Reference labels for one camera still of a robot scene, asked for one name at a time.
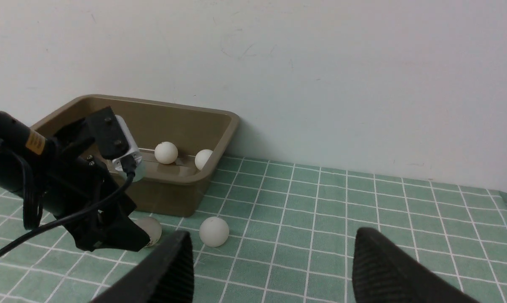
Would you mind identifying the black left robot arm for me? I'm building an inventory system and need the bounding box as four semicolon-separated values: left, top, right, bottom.
0;106;151;251

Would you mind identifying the olive brown plastic bin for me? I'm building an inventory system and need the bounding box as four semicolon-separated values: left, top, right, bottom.
32;95;240;217

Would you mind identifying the black camera cable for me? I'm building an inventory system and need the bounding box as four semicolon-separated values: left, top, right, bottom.
0;158;137;266

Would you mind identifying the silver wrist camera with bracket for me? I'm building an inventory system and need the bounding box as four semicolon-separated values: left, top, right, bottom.
85;106;145;182

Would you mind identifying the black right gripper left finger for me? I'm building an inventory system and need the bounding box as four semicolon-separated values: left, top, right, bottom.
92;230;195;303

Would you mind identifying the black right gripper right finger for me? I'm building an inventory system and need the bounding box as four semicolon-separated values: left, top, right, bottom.
352;227;477;303

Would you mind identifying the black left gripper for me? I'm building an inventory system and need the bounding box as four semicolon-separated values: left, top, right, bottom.
47;122;151;252

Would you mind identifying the white ping-pong ball with logo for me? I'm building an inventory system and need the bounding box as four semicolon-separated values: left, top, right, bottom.
195;149;213;171

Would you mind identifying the white ping-pong ball marked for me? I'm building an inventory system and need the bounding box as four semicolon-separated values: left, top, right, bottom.
198;216;230;247

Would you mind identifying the green checked tablecloth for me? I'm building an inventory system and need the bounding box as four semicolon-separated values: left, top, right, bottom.
0;157;507;303

